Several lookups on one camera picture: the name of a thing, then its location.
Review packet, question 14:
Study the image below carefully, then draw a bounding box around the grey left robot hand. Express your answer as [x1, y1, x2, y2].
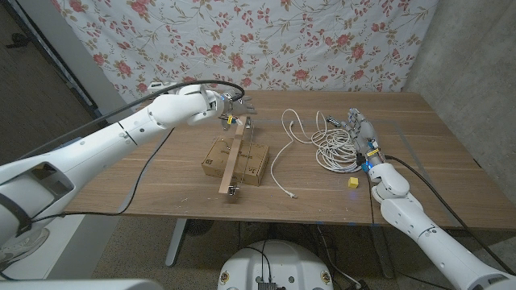
[219, 91, 258, 131]

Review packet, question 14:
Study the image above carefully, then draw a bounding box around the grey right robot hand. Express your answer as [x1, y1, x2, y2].
[340, 107, 384, 170]

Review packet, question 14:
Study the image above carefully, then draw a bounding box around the white Ethernet cable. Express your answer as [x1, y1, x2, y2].
[269, 107, 366, 200]

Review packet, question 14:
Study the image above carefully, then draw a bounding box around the wooden bar with metal brackets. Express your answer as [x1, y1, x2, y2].
[218, 115, 255, 197]

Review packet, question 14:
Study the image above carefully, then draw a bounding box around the brown cardboard package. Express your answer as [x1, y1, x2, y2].
[201, 135, 270, 187]

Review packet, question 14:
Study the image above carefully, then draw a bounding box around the floral backdrop cloth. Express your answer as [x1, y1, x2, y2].
[50, 0, 440, 112]

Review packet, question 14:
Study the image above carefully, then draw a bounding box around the white power strip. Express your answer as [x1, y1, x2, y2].
[147, 81, 177, 94]

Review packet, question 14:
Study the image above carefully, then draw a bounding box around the white table leg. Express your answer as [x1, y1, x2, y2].
[370, 225, 396, 280]
[164, 218, 189, 267]

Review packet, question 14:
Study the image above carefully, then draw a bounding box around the black round fan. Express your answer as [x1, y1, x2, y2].
[185, 219, 214, 237]

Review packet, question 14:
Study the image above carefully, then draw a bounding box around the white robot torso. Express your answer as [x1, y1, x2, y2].
[217, 239, 335, 290]

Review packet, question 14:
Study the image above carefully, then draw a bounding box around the grey sneaker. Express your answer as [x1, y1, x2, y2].
[0, 227, 52, 265]

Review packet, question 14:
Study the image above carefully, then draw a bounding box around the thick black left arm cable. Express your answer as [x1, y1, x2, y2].
[15, 79, 246, 162]

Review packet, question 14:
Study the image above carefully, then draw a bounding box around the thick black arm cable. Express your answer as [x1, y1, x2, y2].
[385, 155, 516, 275]
[15, 79, 246, 162]

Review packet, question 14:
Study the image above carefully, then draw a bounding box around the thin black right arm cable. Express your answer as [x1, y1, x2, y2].
[365, 171, 376, 226]

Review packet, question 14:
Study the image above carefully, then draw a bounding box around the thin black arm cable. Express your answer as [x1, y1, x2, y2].
[27, 127, 175, 225]
[365, 171, 376, 226]

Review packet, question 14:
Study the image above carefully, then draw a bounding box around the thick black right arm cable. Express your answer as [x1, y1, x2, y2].
[385, 155, 516, 275]

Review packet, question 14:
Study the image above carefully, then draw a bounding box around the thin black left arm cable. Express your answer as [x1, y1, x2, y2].
[27, 127, 175, 225]

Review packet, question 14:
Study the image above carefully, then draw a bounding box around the grey floor cable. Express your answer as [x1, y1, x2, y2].
[316, 225, 364, 289]

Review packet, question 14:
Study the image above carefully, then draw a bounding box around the black torso cable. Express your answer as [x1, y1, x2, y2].
[241, 239, 273, 283]

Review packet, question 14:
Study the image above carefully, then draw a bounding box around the black door handle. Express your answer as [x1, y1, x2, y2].
[6, 32, 31, 49]

